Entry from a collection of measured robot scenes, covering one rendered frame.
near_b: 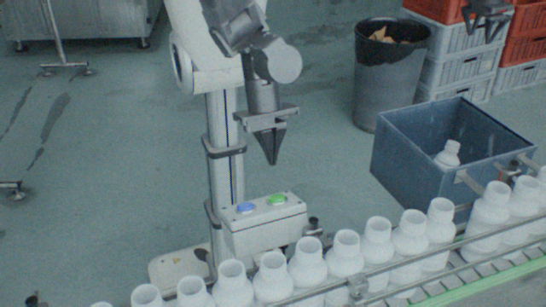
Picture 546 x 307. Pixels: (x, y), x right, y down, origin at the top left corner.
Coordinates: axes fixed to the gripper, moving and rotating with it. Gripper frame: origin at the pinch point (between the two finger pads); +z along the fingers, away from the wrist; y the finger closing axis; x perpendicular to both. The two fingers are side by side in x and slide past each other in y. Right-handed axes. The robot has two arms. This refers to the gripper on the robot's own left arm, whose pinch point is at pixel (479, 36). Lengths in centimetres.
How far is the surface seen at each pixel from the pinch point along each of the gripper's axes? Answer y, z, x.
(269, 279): -45, 7, 76
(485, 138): 1.6, 35.5, -13.6
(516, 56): 140, 97, -186
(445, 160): -2.0, 36.3, 3.8
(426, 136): 15.5, 40.3, -3.7
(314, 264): -45, 7, 69
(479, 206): -43, 9, 36
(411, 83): 121, 87, -82
